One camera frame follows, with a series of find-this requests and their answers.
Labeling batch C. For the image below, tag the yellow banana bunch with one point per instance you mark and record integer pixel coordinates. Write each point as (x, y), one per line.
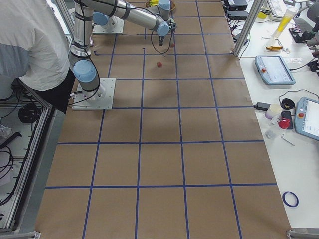
(150, 3)

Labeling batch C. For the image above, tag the teach pendant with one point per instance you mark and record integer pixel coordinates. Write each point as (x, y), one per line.
(307, 118)
(273, 70)

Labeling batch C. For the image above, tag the lower teach pendant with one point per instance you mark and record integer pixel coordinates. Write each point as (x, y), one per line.
(307, 118)

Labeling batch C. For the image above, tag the upper teach pendant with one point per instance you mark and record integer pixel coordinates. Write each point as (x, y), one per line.
(273, 70)

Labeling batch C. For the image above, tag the yellow bottle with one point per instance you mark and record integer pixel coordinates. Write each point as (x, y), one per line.
(289, 14)

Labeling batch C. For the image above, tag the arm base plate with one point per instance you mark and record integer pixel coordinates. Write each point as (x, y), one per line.
(103, 99)
(114, 26)

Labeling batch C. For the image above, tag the red round object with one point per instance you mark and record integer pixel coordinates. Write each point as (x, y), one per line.
(283, 123)

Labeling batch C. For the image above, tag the white paper cup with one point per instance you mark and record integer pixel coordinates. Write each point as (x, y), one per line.
(273, 110)

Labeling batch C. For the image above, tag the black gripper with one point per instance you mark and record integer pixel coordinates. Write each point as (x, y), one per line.
(161, 37)

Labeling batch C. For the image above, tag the hex key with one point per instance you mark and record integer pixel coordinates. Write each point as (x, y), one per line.
(286, 140)

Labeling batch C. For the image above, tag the gold metal tool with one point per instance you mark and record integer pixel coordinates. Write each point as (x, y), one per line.
(274, 48)

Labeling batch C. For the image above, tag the aluminium frame post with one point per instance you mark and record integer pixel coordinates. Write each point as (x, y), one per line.
(255, 8)

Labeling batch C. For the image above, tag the blue tape roll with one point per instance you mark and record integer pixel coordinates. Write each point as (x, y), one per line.
(290, 199)

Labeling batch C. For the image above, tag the black power brick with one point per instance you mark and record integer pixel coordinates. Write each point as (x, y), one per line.
(261, 106)

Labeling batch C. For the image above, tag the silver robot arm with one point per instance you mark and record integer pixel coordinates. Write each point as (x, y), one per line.
(109, 14)

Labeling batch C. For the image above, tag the aluminium frame rail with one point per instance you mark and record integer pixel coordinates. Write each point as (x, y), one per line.
(25, 157)

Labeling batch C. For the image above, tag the person in white shirt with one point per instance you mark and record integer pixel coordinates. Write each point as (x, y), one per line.
(34, 48)

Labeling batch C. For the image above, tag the wicker basket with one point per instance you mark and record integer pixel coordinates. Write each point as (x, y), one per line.
(172, 6)

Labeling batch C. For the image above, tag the black round dish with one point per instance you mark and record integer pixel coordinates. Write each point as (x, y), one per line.
(287, 104)

